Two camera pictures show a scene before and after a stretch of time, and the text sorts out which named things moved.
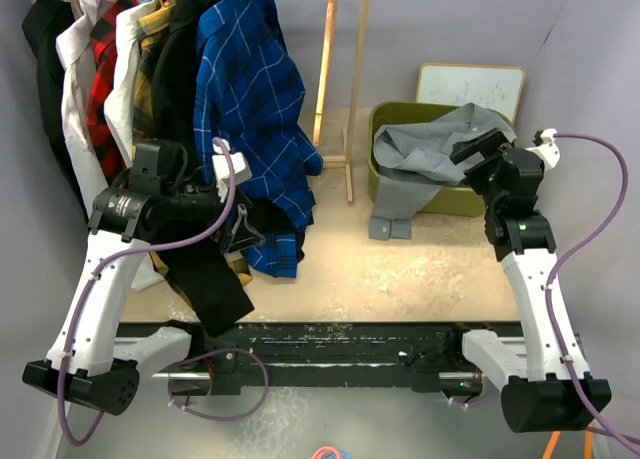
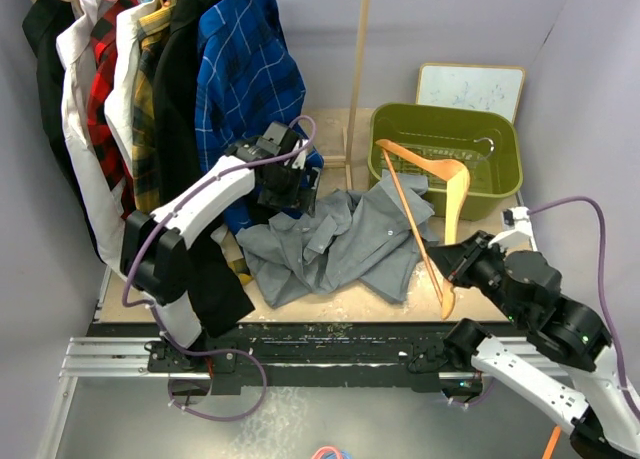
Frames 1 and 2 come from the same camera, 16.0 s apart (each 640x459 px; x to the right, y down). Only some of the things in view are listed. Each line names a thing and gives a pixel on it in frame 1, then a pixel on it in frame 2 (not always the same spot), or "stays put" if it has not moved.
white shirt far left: [73, 43] stays put
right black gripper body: [482, 175] to [476, 263]
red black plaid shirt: [105, 144] stays put
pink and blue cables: [329, 452] stays put
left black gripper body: [212, 205] to [285, 189]
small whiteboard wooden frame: [494, 87] stays put
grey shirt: [414, 162] to [344, 237]
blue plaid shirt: [250, 95] stays put
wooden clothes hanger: [321, 99] to [457, 188]
